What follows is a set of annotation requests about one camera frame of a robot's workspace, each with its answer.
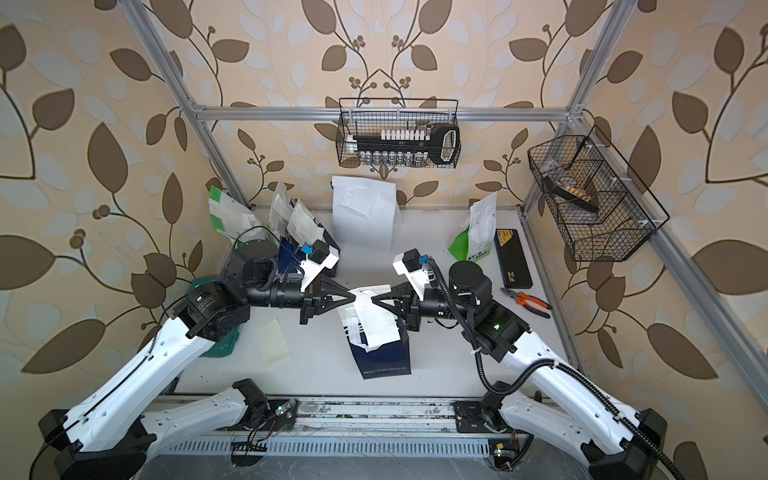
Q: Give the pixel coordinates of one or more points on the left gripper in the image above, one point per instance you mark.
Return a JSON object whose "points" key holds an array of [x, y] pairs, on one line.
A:
{"points": [[326, 290]]}

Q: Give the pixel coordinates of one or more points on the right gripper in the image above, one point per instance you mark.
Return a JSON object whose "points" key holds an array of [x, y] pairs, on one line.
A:
{"points": [[405, 302]]}

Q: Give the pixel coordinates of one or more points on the receipt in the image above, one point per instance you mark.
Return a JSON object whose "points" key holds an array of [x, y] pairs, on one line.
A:
{"points": [[272, 344], [366, 325], [302, 226]]}

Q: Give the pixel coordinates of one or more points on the navy bag front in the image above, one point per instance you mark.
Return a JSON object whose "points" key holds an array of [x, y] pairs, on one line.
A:
{"points": [[309, 236]]}

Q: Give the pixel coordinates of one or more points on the navy bag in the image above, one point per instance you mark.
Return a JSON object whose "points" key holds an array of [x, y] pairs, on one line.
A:
{"points": [[309, 236], [388, 360]]}

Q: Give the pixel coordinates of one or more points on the green white bag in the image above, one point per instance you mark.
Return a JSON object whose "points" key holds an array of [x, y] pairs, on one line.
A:
{"points": [[231, 219], [476, 240]]}

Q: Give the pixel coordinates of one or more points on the large white paper bag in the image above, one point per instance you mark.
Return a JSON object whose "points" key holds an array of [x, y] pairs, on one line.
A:
{"points": [[364, 211]]}

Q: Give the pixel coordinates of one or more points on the blue white Cheerful bag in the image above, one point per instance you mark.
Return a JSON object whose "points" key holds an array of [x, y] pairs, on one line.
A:
{"points": [[281, 211]]}

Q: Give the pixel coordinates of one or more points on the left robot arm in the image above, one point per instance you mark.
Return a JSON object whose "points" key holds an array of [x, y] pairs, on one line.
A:
{"points": [[111, 435]]}

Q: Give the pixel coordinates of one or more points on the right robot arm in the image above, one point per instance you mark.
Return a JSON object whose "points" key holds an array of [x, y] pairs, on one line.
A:
{"points": [[530, 388]]}

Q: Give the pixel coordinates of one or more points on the green tool case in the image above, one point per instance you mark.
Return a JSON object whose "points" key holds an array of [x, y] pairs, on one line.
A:
{"points": [[226, 346]]}

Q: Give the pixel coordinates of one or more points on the black box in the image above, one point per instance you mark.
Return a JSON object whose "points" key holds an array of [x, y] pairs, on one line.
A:
{"points": [[512, 260]]}

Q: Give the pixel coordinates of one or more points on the black socket set holder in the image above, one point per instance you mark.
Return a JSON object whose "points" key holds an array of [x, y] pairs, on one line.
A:
{"points": [[423, 146]]}

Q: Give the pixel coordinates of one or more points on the dark tool in basket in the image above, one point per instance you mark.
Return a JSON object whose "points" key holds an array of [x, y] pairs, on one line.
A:
{"points": [[573, 195]]}

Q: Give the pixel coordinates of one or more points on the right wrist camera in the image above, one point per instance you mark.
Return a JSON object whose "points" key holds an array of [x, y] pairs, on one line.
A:
{"points": [[412, 265]]}

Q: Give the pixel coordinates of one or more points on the orange handled pliers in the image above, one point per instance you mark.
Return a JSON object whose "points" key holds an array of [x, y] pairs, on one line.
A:
{"points": [[530, 303]]}

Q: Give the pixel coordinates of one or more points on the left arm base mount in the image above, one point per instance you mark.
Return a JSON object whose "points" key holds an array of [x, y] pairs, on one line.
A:
{"points": [[261, 418]]}

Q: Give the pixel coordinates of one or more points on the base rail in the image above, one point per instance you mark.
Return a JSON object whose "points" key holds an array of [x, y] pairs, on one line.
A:
{"points": [[357, 428]]}

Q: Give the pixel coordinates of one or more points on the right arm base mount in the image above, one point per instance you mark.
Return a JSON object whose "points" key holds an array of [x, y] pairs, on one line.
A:
{"points": [[483, 416]]}

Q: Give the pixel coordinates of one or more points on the back wire basket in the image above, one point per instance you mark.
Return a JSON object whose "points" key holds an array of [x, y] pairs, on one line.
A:
{"points": [[368, 114]]}

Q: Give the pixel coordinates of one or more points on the wire basket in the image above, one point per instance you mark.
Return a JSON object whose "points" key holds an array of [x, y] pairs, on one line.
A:
{"points": [[629, 213], [368, 114]]}

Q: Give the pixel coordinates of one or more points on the right wire basket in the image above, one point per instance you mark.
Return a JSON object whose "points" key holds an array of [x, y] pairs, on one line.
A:
{"points": [[629, 213]]}

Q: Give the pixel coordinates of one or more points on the aluminium frame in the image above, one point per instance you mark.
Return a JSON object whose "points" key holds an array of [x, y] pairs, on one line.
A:
{"points": [[742, 350]]}

